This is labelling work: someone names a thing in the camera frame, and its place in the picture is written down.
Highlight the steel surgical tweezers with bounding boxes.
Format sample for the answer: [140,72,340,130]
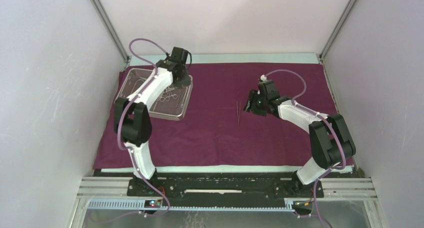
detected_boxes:
[236,101,242,125]

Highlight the metal mesh instrument tray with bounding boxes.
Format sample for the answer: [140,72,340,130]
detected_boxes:
[118,68,195,122]

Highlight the magenta surgical wrap cloth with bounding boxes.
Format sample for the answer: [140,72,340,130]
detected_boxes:
[92,62,354,169]

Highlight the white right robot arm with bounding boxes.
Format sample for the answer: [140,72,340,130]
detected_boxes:
[244,80,357,197]

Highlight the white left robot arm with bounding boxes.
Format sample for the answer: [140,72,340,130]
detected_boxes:
[114,47,192,196]

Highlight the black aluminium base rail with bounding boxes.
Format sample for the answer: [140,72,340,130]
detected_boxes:
[69,175,385,218]

